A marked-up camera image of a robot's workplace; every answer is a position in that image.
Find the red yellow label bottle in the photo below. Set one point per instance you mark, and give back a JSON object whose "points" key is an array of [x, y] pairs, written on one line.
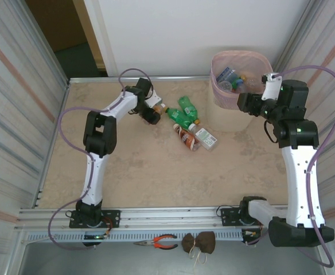
{"points": [[157, 109]]}

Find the light blue label bottle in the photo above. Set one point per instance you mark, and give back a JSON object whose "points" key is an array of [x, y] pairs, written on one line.
{"points": [[225, 86]]}

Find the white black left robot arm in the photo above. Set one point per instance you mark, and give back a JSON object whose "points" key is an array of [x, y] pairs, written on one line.
{"points": [[94, 177]]}

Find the pink mesh waste bin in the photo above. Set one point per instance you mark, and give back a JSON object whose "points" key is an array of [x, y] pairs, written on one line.
{"points": [[222, 100]]}

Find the brown coffee drink bottle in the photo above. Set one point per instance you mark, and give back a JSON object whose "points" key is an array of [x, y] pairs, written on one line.
{"points": [[188, 141]]}

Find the square clear bottle green label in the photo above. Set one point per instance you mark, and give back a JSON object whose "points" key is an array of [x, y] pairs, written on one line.
{"points": [[206, 139]]}

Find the grey metal lower shelf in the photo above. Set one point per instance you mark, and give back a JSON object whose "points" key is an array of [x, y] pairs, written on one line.
{"points": [[113, 262]]}

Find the aluminium table back rail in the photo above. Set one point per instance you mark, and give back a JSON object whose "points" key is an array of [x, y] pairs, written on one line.
{"points": [[170, 78]]}

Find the striped enclosure side panel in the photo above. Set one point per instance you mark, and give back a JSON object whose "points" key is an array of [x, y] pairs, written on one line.
{"points": [[12, 86], [328, 34]]}

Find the white door frame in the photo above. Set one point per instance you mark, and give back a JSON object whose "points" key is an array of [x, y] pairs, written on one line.
{"points": [[98, 28]]}

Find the aluminium table side rail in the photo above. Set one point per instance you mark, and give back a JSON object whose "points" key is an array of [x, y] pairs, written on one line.
{"points": [[52, 143]]}

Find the aluminium front mounting rail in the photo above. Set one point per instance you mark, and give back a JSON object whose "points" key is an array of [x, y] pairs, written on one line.
{"points": [[170, 217]]}

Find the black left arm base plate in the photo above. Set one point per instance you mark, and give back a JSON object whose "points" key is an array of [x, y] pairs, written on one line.
{"points": [[113, 217]]}

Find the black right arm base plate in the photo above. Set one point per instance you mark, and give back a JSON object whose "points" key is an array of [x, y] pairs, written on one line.
{"points": [[227, 216]]}

